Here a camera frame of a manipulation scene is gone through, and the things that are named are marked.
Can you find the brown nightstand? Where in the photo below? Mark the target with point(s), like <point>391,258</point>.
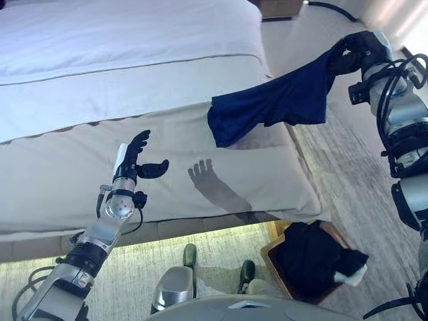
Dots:
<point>277,10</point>

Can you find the robot right leg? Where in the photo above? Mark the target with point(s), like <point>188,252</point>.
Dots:
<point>249,274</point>

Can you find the robot right arm silver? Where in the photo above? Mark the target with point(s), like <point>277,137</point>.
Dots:
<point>408,113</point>

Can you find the robot left arm silver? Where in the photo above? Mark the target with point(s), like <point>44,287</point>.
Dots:
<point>100,230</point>

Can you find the robot torso grey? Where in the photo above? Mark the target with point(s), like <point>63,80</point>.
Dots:
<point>200,309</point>

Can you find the brown wicker basket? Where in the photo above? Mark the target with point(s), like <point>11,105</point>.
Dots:
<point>274,261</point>

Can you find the robot left leg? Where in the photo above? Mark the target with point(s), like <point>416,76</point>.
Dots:
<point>175,284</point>

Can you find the robot leg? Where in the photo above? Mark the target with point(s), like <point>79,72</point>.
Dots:
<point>175,284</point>
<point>249,274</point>

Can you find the black window floor track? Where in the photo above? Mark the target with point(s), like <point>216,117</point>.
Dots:
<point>334,7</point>

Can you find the navy blue garment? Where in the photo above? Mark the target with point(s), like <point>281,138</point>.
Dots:
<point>284,100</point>

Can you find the white duvet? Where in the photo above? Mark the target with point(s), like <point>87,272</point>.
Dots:
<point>117,40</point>

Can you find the white garment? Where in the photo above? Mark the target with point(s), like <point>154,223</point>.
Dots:
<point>354,275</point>

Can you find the black garment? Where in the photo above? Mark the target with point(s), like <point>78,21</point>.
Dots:
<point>311,254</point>

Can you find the beige bed blanket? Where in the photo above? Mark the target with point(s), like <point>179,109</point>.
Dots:
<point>67,167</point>

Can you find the robot left hand black white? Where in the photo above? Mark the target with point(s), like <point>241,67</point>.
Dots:
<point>128,160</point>

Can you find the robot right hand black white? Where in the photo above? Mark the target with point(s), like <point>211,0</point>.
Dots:
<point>368,47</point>

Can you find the large grey striped rug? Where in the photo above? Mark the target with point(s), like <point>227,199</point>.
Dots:
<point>351,187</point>

